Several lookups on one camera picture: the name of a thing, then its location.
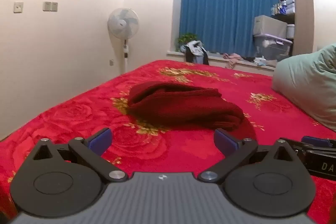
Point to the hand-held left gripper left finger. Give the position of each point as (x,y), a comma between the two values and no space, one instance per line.
(101,140)

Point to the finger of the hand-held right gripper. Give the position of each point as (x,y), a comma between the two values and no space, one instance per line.
(316,142)

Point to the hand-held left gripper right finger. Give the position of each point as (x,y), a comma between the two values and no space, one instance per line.
(223,139)

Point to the dark red knit sweater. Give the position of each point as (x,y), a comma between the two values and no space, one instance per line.
(178,106)

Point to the red floral blanket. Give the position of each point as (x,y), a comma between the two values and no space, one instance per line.
(65,119)

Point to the pale green pillow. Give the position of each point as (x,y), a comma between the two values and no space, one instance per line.
(307,82)

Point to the white windowsill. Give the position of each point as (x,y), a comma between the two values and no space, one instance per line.
(218,61)

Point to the pink cloth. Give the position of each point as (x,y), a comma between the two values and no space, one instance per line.
(232,58)

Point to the light cloth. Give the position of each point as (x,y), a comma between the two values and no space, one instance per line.
(262,61)

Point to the clear storage box purple lid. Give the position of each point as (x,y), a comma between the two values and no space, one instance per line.
(273,48)

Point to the green potted plant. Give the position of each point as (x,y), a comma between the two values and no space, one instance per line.
(187,37)

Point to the white container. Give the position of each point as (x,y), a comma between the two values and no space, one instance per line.
(290,31)

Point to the white standing fan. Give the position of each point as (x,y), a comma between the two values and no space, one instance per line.
(122,22)

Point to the grey storage box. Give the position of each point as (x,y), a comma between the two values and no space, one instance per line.
(270,26)

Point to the wooden bookshelf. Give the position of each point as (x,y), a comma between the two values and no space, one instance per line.
(303,16)

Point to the blue curtain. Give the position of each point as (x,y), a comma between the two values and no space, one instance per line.
(223,8)

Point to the wall outlet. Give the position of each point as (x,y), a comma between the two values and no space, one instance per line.
(111,62)

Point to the beige wall switch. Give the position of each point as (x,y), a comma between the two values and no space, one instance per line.
(46,6)
(18,7)
(54,6)

